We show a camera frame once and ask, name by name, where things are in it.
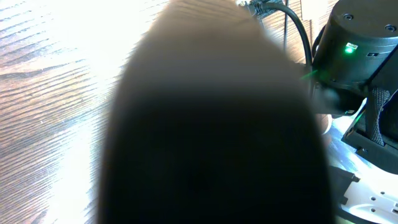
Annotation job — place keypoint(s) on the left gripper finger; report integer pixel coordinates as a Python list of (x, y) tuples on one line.
[(212, 124)]

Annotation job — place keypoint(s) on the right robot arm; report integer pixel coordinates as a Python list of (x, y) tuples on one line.
[(355, 59)]

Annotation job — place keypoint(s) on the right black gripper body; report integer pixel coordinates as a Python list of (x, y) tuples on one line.
[(364, 139)]

